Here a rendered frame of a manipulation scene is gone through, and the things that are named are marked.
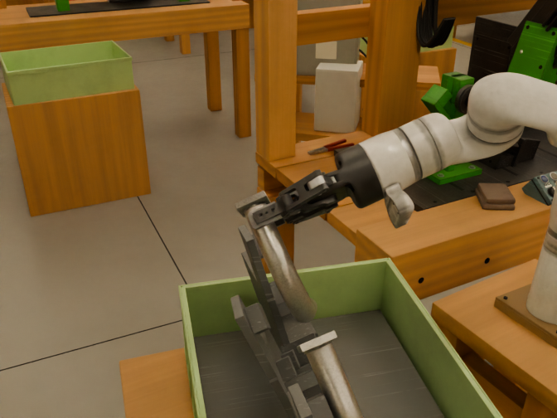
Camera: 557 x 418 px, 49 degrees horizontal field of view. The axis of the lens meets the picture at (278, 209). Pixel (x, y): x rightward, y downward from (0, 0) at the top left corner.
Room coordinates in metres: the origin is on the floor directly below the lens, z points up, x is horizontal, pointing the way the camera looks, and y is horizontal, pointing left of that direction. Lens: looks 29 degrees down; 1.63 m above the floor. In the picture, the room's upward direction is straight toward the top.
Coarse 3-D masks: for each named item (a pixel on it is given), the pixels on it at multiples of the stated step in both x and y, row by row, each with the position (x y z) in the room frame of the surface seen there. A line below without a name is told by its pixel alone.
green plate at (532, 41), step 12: (528, 24) 1.71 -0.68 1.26; (540, 24) 1.67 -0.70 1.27; (528, 36) 1.69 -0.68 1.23; (540, 36) 1.66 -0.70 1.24; (552, 36) 1.63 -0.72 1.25; (516, 48) 1.71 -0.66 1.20; (528, 48) 1.68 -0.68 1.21; (540, 48) 1.64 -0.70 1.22; (552, 48) 1.61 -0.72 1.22; (516, 60) 1.69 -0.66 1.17; (528, 60) 1.66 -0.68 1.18; (540, 60) 1.63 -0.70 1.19; (552, 60) 1.63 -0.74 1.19; (516, 72) 1.67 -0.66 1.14; (528, 72) 1.64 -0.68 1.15; (540, 72) 1.61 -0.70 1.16; (552, 72) 1.64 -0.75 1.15
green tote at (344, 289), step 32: (192, 288) 0.92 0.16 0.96; (224, 288) 0.93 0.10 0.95; (320, 288) 0.97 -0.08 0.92; (352, 288) 0.99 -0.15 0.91; (384, 288) 1.00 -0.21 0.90; (192, 320) 0.92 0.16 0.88; (224, 320) 0.93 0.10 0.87; (416, 320) 0.86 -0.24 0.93; (192, 352) 0.74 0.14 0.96; (416, 352) 0.84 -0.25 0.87; (448, 352) 0.74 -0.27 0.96; (192, 384) 0.68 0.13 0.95; (448, 384) 0.73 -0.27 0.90; (448, 416) 0.71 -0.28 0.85; (480, 416) 0.64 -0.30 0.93
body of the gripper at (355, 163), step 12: (336, 156) 0.69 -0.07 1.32; (348, 156) 0.67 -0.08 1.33; (360, 156) 0.67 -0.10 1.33; (348, 168) 0.66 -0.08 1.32; (360, 168) 0.65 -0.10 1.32; (372, 168) 0.65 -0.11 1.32; (336, 180) 0.65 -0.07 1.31; (348, 180) 0.65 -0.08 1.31; (360, 180) 0.65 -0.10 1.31; (372, 180) 0.65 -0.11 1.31; (324, 192) 0.64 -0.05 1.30; (336, 192) 0.66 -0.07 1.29; (348, 192) 0.67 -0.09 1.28; (360, 192) 0.64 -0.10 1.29; (372, 192) 0.65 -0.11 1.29; (360, 204) 0.65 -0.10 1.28
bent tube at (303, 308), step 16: (240, 208) 0.65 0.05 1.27; (256, 208) 0.66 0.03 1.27; (272, 224) 0.65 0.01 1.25; (256, 240) 0.64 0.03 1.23; (272, 240) 0.63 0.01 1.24; (272, 256) 0.62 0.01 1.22; (288, 256) 0.62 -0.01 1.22; (272, 272) 0.61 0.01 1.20; (288, 272) 0.61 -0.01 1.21; (288, 288) 0.60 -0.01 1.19; (304, 288) 0.62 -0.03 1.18; (288, 304) 0.60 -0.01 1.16; (304, 304) 0.61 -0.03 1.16; (304, 320) 0.62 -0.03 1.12
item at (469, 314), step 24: (528, 264) 1.16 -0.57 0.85; (480, 288) 1.07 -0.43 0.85; (504, 288) 1.07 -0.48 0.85; (432, 312) 1.01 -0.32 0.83; (456, 312) 0.98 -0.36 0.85; (480, 312) 0.98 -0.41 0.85; (456, 336) 0.95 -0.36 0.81; (480, 336) 0.91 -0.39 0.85; (504, 336) 0.91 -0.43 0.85; (528, 336) 0.91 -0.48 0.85; (504, 360) 0.85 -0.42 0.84; (528, 360) 0.84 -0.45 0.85; (552, 360) 0.84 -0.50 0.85; (528, 384) 0.81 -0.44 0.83; (552, 384) 0.78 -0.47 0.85; (552, 408) 0.76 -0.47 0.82
